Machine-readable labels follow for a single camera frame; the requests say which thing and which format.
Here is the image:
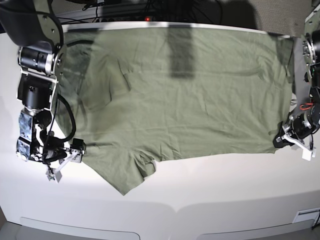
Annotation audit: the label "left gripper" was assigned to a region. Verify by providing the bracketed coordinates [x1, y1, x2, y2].
[272, 109, 320, 148]

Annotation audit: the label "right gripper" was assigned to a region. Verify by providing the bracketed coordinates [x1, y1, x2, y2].
[16, 136, 87, 165]

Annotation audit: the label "green T-shirt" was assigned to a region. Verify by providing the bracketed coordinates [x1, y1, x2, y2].
[59, 26, 294, 195]

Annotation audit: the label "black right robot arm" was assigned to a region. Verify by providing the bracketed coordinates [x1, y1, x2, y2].
[0, 0, 86, 165]

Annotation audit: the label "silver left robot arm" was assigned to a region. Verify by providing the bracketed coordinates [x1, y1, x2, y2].
[273, 5, 320, 151]

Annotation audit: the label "black power strip red light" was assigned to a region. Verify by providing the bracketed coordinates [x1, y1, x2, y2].
[94, 11, 193, 23]

